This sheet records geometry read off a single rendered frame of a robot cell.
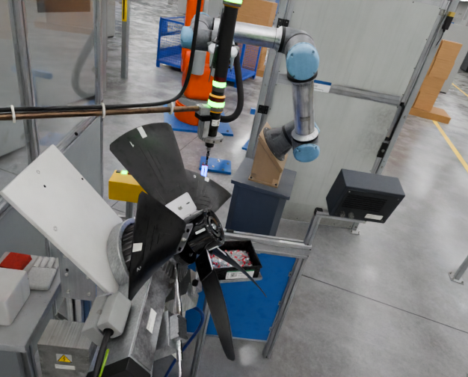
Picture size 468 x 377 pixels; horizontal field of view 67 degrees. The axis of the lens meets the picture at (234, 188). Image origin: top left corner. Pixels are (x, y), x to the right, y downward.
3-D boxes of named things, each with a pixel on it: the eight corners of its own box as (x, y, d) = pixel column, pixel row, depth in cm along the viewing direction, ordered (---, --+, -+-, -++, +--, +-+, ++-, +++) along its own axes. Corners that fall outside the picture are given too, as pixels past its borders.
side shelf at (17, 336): (-64, 344, 99) (-67, 337, 97) (7, 257, 130) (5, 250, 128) (25, 353, 101) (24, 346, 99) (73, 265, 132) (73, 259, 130)
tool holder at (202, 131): (199, 145, 94) (205, 110, 89) (187, 135, 98) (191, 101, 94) (227, 142, 99) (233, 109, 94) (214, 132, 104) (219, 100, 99)
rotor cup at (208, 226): (164, 253, 96) (205, 234, 93) (164, 212, 106) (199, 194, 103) (194, 273, 107) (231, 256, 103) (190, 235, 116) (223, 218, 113)
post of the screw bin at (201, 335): (190, 381, 187) (212, 271, 147) (189, 375, 189) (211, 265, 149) (195, 380, 188) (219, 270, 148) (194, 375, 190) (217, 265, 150)
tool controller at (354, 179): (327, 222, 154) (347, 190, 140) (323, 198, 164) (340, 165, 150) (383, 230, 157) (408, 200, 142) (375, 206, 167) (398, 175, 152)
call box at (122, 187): (108, 202, 147) (108, 180, 141) (114, 189, 155) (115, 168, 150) (146, 207, 148) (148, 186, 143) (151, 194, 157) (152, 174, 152)
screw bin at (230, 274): (208, 282, 140) (211, 268, 136) (200, 253, 154) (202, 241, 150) (259, 278, 147) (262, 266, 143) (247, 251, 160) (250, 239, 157)
